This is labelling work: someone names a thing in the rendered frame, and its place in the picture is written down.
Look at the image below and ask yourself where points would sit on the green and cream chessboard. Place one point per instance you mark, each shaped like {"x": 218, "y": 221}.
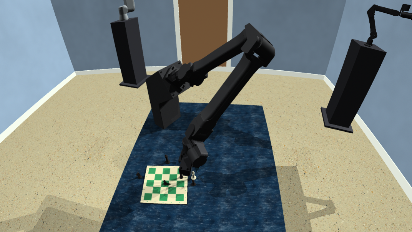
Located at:
{"x": 155, "y": 192}

